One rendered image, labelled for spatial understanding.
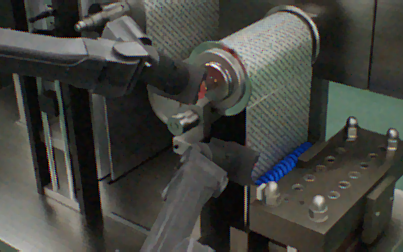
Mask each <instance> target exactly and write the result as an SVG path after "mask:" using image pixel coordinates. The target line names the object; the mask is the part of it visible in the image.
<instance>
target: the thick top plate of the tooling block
mask: <svg viewBox="0 0 403 252"><path fill-rule="evenodd" d="M343 131H344V127H343V128H342V129H341V130H340V131H338V132H337V133H336V134H335V135H333V137H331V138H330V139H328V140H327V141H326V142H327V143H329V151H328V152H326V153H325V154H324V155H322V156H321V157H320V158H318V160H316V162H314V163H313V164H312V165H311V166H309V167H308V168H307V169H306V168H302V167H300V166H296V167H295V168H293V169H292V170H291V171H290V172H288V174H286V175H285V176H284V177H282V178H281V179H280V180H278V182H276V184H278V188H279V192H280V200H281V204H280V205H279V206H277V207H274V208H270V207H267V206H264V204H262V202H261V200H259V199H257V198H256V199H255V200H254V201H253V202H251V204H249V229H250V230H251V231H255V232H256V233H259V234H261V235H264V236H266V237H269V238H270V239H274V240H275V241H278V242H280V243H283V244H284V245H288V246H289V247H292V248H294V249H297V250H298V251H302V252H331V251H332V250H333V249H334V248H335V246H336V245H337V244H338V243H339V242H340V241H341V240H342V239H343V238H344V237H345V236H346V235H347V233H349V231H351V229H353V227H355V225H357V223H358V222H359V221H360V220H361V219H362V218H363V215H364V208H365V196H367V194H369V192H371V190H373V188H375V186H377V184H379V183H380V182H381V181H382V180H383V179H384V178H385V177H386V175H387V174H388V175H390V176H394V177H396V182H397V181H398V180H399V179H400V178H401V177H402V176H403V140H402V139H400V149H399V150H386V149H385V148H384V147H383V143H384V137H386V135H384V134H381V133H376V132H374V131H369V130H367V129H363V128H361V127H359V133H360V135H359V137H355V138H349V137H345V135H343ZM317 195H320V196H323V197H324V199H325V200H326V206H327V208H328V211H327V214H328V219H327V221H325V222H322V223H316V222H313V221H310V219H308V212H309V206H311V202H312V199H313V198H314V196H317Z"/></svg>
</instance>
